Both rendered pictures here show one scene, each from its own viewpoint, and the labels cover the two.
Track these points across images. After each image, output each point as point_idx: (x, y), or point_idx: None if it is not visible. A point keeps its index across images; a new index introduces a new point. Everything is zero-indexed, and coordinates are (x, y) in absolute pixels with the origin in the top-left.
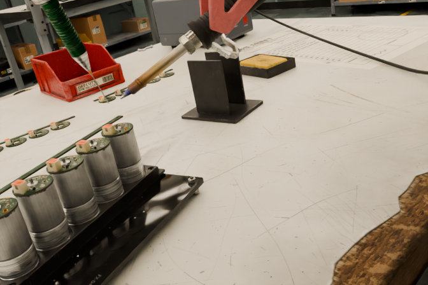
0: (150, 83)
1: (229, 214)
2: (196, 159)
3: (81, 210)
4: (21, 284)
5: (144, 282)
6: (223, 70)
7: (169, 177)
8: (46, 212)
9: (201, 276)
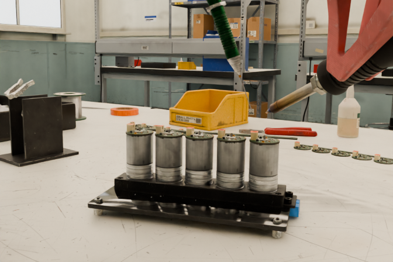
0: None
1: (238, 258)
2: (350, 229)
3: (188, 173)
4: (122, 181)
5: (140, 231)
6: None
7: (281, 211)
8: (159, 152)
9: (142, 252)
